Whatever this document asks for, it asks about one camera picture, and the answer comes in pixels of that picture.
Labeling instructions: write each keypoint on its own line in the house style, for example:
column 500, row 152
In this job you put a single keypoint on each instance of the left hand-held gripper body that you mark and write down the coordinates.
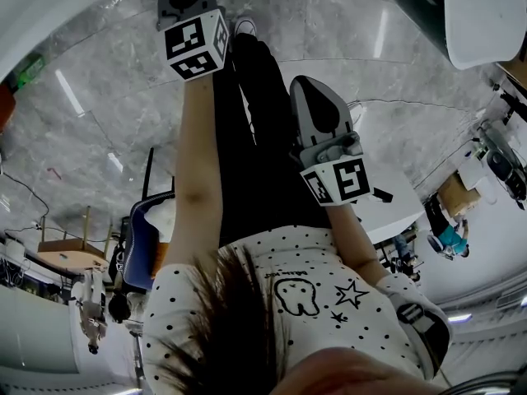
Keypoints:
column 193, row 39

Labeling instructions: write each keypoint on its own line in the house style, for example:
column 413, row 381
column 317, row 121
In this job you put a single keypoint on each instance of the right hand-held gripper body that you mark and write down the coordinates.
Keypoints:
column 346, row 179

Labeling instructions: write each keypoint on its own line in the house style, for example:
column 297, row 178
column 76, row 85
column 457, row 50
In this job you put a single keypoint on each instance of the green sign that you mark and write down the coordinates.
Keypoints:
column 29, row 70

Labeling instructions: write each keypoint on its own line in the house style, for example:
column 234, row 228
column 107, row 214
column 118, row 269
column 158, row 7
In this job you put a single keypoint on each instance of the blue office chair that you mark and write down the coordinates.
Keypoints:
column 142, row 245

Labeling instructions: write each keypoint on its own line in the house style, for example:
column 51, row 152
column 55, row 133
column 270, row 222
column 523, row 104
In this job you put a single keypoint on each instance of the person's right forearm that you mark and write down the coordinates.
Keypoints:
column 350, row 233

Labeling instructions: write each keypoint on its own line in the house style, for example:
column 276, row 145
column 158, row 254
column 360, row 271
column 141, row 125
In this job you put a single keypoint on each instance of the white dotted shirt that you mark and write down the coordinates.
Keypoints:
column 304, row 261

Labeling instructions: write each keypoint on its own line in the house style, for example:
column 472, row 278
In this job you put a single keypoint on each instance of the white shoe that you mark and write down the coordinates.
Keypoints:
column 245, row 26

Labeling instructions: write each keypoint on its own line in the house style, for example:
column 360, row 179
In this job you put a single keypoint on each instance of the wooden table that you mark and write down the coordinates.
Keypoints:
column 70, row 251

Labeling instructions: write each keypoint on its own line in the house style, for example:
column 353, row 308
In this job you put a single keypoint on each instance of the black machine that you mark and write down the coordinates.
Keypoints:
column 504, row 163

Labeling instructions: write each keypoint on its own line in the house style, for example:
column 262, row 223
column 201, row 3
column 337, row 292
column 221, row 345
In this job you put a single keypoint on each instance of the person's left forearm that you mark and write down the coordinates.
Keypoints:
column 195, row 159

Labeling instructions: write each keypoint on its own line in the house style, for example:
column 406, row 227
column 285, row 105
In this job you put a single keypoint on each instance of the black trousers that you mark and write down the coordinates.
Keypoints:
column 259, row 138

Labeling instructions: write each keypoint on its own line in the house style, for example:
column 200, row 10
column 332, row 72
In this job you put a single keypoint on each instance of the cardboard box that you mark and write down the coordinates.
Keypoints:
column 459, row 193

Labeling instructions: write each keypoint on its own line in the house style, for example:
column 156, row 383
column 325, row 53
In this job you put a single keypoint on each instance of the round white table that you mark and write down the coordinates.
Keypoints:
column 391, row 159

